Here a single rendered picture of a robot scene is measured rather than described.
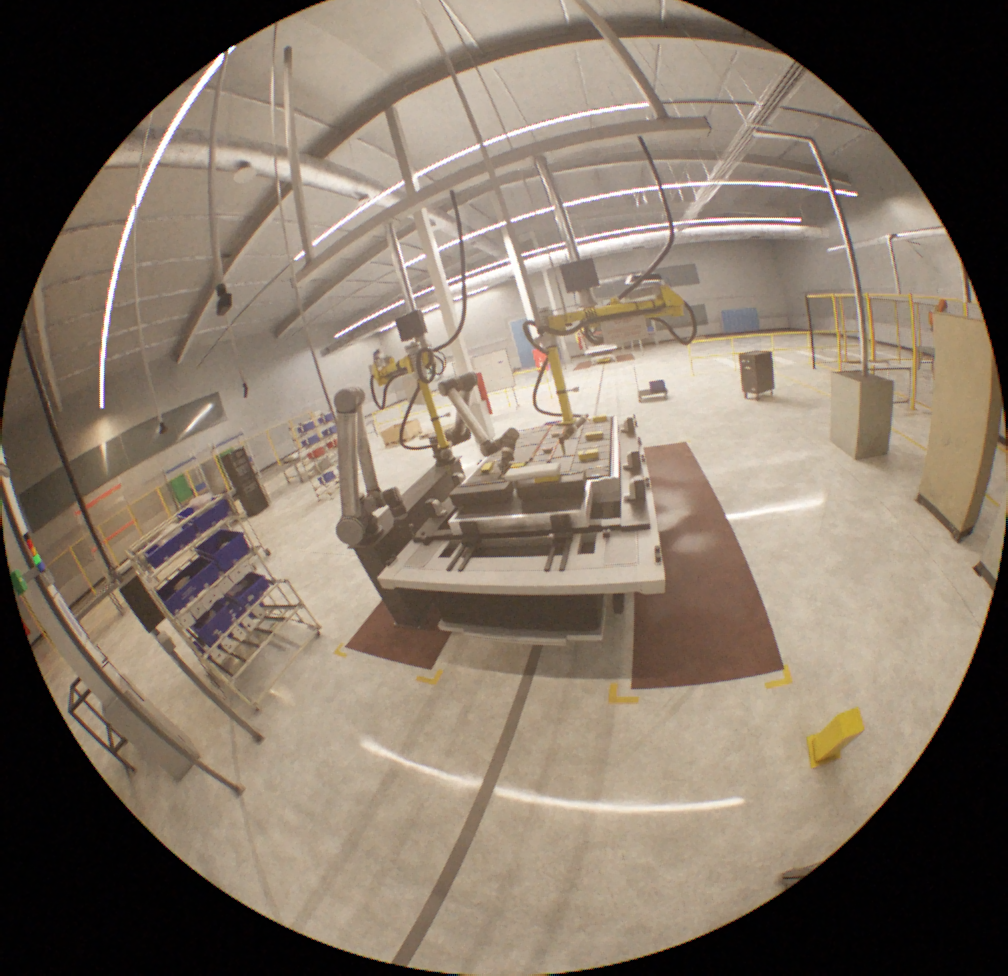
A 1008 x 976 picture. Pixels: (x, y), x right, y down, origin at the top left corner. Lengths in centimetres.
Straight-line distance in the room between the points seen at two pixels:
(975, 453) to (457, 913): 469
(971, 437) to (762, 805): 330
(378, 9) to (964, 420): 1074
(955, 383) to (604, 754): 411
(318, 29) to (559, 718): 1100
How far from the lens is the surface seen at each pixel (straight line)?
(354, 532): 229
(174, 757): 374
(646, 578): 161
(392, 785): 234
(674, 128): 276
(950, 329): 406
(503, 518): 202
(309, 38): 968
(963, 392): 401
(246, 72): 990
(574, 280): 222
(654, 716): 212
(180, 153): 786
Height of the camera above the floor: 194
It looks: 20 degrees down
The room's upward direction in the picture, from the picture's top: 16 degrees counter-clockwise
